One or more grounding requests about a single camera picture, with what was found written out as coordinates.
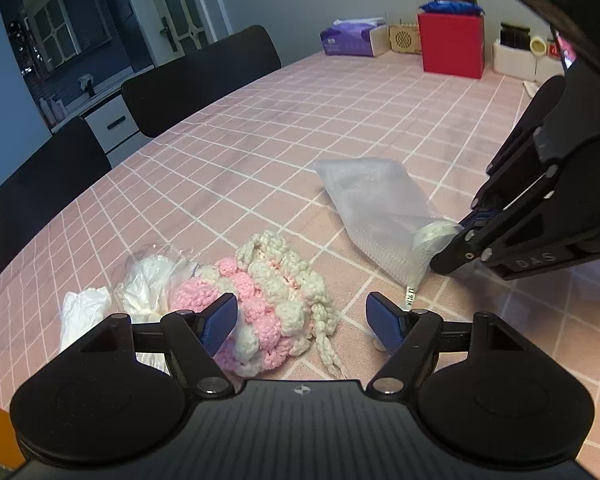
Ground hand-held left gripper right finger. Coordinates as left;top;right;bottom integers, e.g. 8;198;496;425
366;292;531;401

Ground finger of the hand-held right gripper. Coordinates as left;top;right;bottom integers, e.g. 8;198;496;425
429;159;582;282
471;75;567;212

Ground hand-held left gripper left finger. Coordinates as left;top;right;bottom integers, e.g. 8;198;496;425
72;292;238;401

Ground pink and white crochet bag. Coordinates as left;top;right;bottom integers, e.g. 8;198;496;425
172;230;348;378

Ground white mesh bag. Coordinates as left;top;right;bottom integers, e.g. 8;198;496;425
314;157;463;311

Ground white storage box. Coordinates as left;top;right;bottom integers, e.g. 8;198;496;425
492;40;566;81

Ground black case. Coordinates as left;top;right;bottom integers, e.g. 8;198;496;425
500;22;531;51

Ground red box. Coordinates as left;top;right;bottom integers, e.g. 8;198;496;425
417;11;485;80

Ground white crumpled cloth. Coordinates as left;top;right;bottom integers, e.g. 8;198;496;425
60;286;114;353

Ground small beige speaker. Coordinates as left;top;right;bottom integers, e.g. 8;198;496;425
389;24;423;55

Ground blue wrapping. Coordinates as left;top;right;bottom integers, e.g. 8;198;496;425
420;0;483;15

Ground pink checked tablecloth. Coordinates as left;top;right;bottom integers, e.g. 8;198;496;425
0;50;600;480

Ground purple tissue pack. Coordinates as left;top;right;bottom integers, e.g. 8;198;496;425
320;17;391;58

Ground black chair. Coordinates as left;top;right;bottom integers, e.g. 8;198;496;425
0;117;112;291
121;25;282;138

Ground white cabinet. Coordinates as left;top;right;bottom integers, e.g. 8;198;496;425
82;95;146;153

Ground pink bottles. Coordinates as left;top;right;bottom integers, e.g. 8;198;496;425
39;96;66;125

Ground white glazed door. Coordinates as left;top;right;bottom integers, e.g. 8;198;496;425
147;0;233;66

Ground wall mirror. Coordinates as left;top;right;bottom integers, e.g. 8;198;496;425
20;0;113;66

